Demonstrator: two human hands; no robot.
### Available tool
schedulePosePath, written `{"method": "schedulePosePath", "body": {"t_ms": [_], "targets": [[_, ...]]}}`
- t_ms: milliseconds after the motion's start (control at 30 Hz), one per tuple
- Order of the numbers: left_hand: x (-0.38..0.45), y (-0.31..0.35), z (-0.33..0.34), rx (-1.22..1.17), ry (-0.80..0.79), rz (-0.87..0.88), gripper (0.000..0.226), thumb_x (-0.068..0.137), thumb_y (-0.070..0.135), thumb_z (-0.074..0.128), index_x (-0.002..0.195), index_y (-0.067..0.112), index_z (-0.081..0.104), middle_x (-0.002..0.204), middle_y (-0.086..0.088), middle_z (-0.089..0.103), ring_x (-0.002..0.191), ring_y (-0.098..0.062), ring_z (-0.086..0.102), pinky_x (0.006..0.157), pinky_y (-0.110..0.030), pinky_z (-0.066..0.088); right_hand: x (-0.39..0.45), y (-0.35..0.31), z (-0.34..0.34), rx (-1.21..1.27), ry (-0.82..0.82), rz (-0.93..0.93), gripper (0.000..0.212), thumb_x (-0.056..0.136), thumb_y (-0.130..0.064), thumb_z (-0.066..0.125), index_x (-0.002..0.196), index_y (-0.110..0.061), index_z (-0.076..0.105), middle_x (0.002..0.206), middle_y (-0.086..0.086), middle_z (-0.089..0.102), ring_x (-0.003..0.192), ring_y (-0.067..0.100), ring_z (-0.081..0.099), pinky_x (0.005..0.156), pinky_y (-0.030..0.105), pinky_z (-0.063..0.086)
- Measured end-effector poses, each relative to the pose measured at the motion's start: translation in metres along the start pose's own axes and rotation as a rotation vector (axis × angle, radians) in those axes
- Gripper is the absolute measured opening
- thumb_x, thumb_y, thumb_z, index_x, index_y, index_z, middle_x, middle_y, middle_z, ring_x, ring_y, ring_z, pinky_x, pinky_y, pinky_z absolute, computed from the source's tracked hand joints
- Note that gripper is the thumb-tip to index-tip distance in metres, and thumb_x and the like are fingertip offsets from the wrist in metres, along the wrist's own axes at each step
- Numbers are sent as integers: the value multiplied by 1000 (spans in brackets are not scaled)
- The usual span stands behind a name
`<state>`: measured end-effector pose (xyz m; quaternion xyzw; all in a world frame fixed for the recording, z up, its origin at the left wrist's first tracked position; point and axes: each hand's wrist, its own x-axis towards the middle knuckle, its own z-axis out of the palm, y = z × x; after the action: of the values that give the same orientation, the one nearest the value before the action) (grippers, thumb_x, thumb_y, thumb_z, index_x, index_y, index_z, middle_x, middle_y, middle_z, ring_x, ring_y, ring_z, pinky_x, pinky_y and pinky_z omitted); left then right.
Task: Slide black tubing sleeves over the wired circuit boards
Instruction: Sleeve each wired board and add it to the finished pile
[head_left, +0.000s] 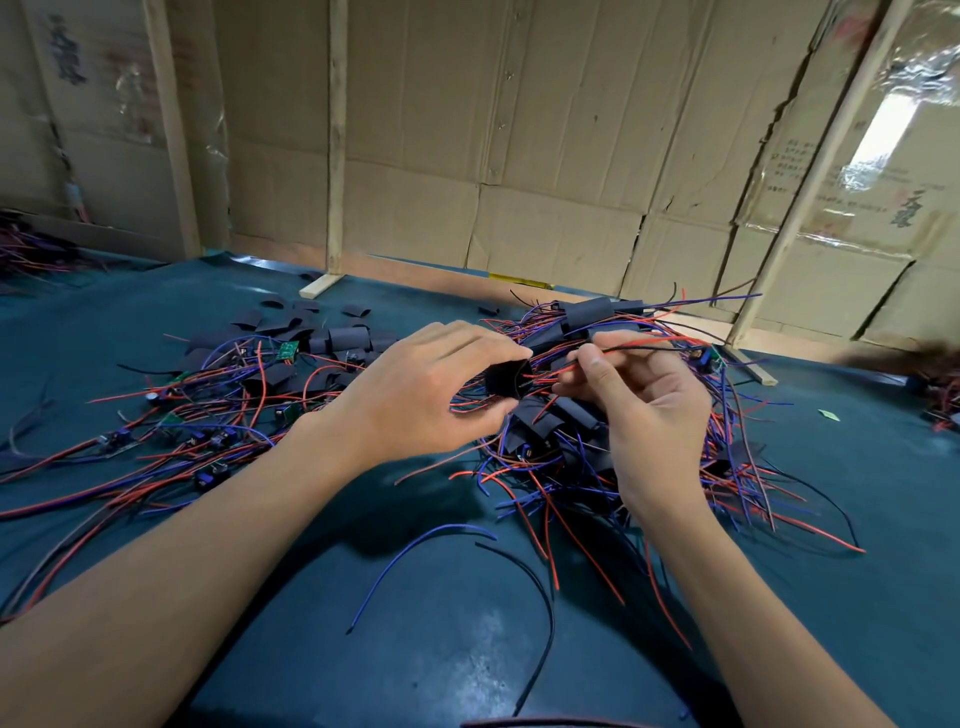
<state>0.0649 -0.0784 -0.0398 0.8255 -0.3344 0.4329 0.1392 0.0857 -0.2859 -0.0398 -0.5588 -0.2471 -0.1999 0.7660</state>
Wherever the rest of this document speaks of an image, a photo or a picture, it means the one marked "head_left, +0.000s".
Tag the person's left forearm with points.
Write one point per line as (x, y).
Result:
(150, 600)

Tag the person's right hand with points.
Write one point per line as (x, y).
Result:
(653, 428)

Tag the person's left hand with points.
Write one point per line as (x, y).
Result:
(413, 398)

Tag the pile of unsleeved wired boards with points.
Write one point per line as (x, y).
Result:
(135, 450)

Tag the yellow strip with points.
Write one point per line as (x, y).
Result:
(521, 281)

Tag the pile of black sleeve pieces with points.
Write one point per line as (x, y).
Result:
(348, 339)

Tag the small green scrap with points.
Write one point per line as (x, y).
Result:
(828, 414)

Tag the thin wooden post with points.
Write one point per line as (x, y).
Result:
(336, 135)

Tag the wide wooden post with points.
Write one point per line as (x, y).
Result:
(170, 128)

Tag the wooden ledge board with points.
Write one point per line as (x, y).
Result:
(420, 270)

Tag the person's right forearm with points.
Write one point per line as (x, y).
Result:
(765, 638)

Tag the pile of sleeved wired boards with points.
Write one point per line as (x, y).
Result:
(540, 428)

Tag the black sleeve piece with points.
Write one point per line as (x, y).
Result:
(506, 378)

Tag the pale slanted wooden post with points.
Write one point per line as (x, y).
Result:
(818, 173)

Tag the clear plastic sheet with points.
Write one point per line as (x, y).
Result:
(893, 120)

